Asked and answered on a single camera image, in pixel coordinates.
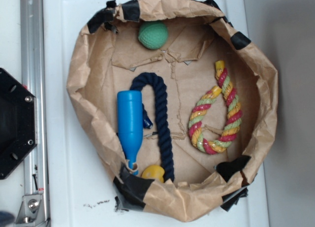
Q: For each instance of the yellow rubber duck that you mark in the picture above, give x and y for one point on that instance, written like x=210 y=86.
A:
x=154 y=172

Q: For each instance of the brown paper bag bin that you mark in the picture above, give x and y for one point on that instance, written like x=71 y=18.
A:
x=108 y=56

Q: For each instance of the blue plastic bottle toy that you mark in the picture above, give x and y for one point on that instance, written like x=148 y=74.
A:
x=130 y=125

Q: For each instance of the green textured ball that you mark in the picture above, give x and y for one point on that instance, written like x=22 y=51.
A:
x=153 y=35

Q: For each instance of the multicolour twisted rope toy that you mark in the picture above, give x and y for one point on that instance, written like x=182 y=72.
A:
x=234 y=115

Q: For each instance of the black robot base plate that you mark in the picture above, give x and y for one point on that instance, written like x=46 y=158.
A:
x=17 y=123

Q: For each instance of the aluminium extrusion rail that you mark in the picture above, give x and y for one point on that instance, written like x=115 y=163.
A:
x=33 y=77

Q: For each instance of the metal corner bracket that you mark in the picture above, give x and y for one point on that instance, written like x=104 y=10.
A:
x=31 y=213

